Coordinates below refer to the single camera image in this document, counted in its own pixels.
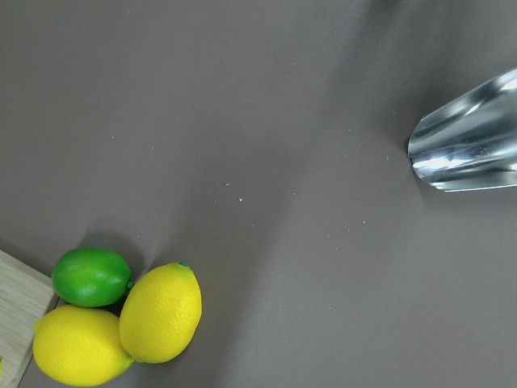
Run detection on green lime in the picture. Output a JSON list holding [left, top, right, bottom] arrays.
[[52, 247, 133, 308]]

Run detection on metal ice scoop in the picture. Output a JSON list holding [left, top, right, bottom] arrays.
[[407, 69, 516, 192]]

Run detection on yellow lemon near board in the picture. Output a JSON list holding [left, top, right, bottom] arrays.
[[32, 305, 134, 387]]

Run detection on yellow lemon outer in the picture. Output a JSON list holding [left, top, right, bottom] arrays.
[[119, 262, 202, 364]]

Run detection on wooden cutting board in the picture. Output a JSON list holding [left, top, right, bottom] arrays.
[[1, 251, 57, 387]]

